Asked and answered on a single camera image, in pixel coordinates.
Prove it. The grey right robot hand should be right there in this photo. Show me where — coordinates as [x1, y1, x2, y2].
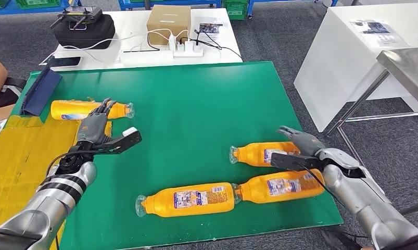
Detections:
[277, 126, 326, 157]

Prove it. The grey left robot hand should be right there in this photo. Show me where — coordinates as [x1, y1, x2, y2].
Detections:
[77, 98, 117, 146]

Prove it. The orange Tide detergent bottle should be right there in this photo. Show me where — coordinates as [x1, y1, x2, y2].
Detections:
[229, 141, 301, 168]
[235, 169, 326, 204]
[135, 182, 238, 218]
[50, 100, 135, 121]

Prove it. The dark blue tablet case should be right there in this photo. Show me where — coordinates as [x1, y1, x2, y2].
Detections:
[20, 57, 63, 117]

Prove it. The black phone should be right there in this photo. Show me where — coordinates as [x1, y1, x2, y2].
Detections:
[53, 56, 82, 68]

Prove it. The large white table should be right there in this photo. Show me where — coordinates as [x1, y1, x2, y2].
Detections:
[293, 3, 418, 133]

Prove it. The yellow taped sheet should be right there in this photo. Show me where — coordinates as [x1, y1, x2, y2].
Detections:
[0, 97, 113, 250]

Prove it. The black carrying case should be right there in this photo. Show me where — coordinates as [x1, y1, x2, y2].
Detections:
[53, 14, 116, 50]

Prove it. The green table mat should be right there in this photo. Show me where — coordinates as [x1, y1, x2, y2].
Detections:
[8, 61, 344, 250]

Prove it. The small white table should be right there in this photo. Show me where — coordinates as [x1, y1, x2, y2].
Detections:
[40, 7, 244, 72]

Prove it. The black remote controller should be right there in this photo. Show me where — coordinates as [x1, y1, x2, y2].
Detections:
[50, 6, 103, 29]

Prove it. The white power strip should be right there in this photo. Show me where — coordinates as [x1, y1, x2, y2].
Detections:
[173, 45, 205, 58]

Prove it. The stainless steel table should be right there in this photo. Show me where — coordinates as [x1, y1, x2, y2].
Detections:
[326, 45, 418, 221]

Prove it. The brown cardboard box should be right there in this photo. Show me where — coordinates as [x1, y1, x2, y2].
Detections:
[146, 5, 192, 46]

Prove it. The printed paper leaflet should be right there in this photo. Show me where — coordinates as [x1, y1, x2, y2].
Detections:
[349, 19, 410, 48]
[198, 16, 229, 45]

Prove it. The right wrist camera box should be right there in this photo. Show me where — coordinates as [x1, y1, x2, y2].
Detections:
[271, 153, 322, 172]

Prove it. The white cable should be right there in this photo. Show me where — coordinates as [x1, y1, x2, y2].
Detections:
[40, 28, 189, 66]

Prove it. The thin black cable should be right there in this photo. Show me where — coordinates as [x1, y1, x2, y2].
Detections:
[121, 32, 161, 54]

